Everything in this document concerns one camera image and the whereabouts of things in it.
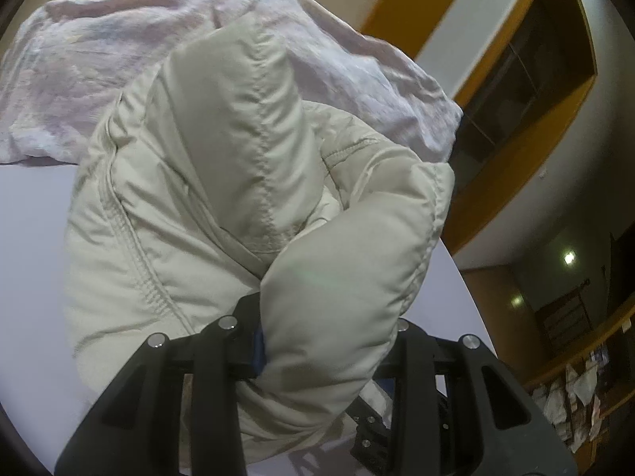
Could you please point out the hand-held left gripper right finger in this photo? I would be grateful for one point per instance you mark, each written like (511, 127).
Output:
(414, 372)

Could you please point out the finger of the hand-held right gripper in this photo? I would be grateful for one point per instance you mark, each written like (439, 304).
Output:
(369, 424)

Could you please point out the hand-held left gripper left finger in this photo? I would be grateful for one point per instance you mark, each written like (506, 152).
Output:
(250, 352)

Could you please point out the white puffer jacket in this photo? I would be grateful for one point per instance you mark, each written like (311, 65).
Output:
(198, 208)

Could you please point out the glowing light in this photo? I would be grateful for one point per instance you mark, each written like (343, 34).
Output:
(568, 257)
(516, 300)

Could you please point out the dark wooden rack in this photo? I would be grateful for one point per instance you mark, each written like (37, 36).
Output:
(565, 315)

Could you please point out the wooden shelf with papers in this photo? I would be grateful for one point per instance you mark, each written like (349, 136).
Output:
(585, 396)

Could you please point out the pink floral duvet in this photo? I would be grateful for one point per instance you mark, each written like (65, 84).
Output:
(74, 59)

